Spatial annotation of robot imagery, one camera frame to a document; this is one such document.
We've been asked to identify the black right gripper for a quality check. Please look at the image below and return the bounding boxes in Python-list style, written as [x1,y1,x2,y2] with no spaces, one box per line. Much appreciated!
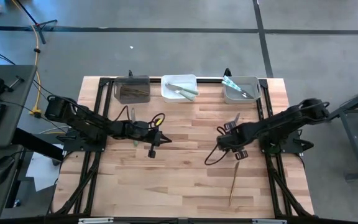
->
[216,121,250,161]

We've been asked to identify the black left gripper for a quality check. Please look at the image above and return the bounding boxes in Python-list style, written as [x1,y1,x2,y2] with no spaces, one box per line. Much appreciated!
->
[121,119,173,147]

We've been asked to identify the light grey plastic bin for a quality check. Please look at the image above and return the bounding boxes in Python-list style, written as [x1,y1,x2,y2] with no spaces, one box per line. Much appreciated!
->
[221,75,262,105]

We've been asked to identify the white plastic bin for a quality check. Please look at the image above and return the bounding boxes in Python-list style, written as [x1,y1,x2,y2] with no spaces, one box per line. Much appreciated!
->
[160,73,199,104]

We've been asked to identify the grey translucent plastic bin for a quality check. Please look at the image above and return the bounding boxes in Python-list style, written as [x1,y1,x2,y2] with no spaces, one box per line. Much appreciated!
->
[114,75,152,105]

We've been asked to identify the dark side table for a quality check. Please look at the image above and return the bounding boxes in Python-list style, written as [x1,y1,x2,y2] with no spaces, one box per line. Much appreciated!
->
[323,80,358,182]

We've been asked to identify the white paper sheet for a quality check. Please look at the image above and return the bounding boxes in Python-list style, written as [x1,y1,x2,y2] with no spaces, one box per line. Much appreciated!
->
[25,151,64,192]

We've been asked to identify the black desk support beam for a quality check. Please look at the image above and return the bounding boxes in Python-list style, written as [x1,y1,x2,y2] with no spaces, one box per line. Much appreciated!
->
[11,127,65,162]

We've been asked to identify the black computer mouse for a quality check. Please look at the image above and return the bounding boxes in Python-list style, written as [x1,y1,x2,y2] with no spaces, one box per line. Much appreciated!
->
[0,154,16,187]

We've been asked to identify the black tripod stand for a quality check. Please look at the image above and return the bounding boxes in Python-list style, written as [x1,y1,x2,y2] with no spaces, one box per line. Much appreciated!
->
[14,0,58,45]

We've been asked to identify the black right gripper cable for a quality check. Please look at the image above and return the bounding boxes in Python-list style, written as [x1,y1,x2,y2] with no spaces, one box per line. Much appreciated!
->
[204,142,229,166]

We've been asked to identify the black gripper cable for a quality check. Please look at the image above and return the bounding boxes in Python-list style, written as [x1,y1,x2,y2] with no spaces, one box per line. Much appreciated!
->
[204,142,229,166]
[112,105,167,131]

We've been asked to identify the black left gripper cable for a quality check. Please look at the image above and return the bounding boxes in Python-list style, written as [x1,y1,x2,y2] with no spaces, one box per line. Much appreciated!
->
[112,105,167,131]

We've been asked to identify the black aluminium rig frame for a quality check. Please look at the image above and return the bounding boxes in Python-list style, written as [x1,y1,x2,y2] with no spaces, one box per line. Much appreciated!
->
[54,67,315,218]

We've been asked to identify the silver metal bracket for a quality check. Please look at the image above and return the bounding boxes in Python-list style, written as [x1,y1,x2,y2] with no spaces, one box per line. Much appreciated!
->
[251,218,288,224]
[78,217,115,224]

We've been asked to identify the yellow floor cable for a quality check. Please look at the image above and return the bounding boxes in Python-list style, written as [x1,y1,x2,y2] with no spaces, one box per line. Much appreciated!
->
[11,0,44,119]

